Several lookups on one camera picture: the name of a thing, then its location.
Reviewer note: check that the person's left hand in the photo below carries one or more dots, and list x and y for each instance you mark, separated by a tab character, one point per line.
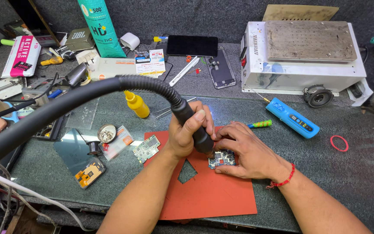
180	133

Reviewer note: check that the person's right hand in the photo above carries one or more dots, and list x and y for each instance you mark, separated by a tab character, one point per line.
255	156

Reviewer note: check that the blue phone circuit board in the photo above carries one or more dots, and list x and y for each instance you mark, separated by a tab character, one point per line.
222	159

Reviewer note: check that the metal tweezers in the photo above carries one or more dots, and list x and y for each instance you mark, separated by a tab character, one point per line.
162	112

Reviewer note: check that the green phone circuit board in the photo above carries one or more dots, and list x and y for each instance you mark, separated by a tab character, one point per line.
146	149

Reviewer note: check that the yellow squeeze bottle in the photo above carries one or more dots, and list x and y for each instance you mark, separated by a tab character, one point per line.
137	104

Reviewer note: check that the blue electric screwdriver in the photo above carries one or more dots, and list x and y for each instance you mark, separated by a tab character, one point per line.
292	118

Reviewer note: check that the orange silicone work mat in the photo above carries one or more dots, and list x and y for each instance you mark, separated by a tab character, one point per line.
213	195

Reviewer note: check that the clear packet orange label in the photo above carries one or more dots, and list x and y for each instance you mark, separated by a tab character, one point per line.
120	144

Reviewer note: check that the white flat ruler tool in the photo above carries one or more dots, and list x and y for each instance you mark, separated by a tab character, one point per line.
183	71

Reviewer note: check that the round metal flux tin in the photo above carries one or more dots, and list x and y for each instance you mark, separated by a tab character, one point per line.
106	133

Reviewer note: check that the printed paper card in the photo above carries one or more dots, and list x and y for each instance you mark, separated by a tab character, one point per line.
149	63

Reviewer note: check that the red rubber band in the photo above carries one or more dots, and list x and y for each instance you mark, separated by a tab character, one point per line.
331	143

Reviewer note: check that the black round speaker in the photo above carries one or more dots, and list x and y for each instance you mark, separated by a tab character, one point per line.
318	96

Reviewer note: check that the black smartphone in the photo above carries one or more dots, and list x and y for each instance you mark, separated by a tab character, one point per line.
192	45

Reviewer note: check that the white flat battery box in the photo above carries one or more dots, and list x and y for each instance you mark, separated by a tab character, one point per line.
115	68

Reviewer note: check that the white screen separator machine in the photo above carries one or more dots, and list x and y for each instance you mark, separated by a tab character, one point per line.
304	73

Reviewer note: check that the clear glass sheet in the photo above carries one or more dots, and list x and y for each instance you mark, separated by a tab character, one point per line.
83	113

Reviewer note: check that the white charger plug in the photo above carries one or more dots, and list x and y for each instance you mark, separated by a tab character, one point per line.
130	41

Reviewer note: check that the phone screen with orange flex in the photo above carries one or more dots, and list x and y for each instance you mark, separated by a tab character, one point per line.
76	159

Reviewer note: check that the white plastic pouch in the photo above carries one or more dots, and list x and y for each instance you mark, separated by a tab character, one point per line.
359	92

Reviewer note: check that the teal display packet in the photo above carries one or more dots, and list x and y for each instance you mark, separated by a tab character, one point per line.
104	32

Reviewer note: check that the black parts tray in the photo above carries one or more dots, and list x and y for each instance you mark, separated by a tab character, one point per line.
49	128

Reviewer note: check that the grey speaker box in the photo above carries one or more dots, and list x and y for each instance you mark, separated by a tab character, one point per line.
80	39

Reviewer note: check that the brown cardboard sheet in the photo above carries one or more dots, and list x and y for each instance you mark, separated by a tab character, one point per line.
300	13

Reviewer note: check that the white and pink packet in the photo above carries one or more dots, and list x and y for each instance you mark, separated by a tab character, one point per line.
21	57

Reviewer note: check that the dark phone display frame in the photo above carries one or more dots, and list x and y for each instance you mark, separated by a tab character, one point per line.
221	70

